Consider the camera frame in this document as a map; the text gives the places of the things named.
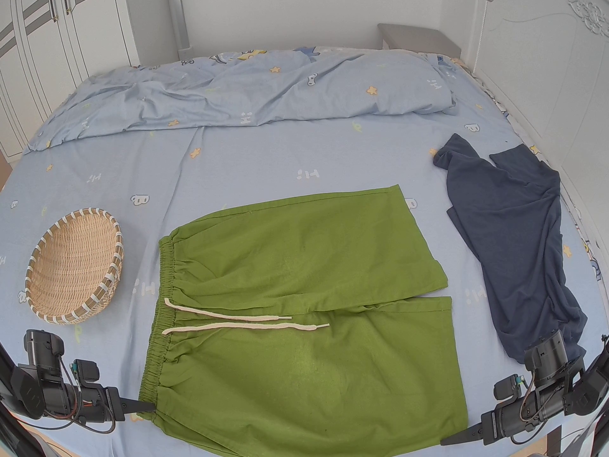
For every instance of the green shorts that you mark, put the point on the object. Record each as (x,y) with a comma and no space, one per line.
(309,302)

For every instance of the grey bedside table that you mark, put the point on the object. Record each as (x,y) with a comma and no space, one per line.
(414,36)

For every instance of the pale blue quilt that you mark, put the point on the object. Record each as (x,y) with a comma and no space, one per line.
(238,93)

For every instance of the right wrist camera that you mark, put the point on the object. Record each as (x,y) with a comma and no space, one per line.
(508,388)

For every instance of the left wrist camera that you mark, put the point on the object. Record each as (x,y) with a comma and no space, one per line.
(85,372)

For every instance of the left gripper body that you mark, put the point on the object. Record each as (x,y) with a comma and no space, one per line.
(95,402)

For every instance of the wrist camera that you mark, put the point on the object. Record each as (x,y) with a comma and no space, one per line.
(85,372)
(508,388)

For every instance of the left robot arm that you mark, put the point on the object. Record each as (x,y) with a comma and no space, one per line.
(33,388)

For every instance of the round woven basket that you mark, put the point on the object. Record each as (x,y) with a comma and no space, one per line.
(71,264)

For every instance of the white wardrobe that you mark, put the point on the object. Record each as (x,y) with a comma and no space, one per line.
(57,41)

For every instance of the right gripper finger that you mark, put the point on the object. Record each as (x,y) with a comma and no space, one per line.
(466,437)

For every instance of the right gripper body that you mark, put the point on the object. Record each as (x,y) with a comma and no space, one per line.
(518,414)

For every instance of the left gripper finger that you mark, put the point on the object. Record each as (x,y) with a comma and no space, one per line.
(138,405)

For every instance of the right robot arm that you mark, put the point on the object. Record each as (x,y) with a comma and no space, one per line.
(552,360)

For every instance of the dark blue garment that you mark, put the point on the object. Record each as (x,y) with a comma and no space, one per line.
(514,226)

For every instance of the bed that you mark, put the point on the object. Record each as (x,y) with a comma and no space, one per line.
(285,160)

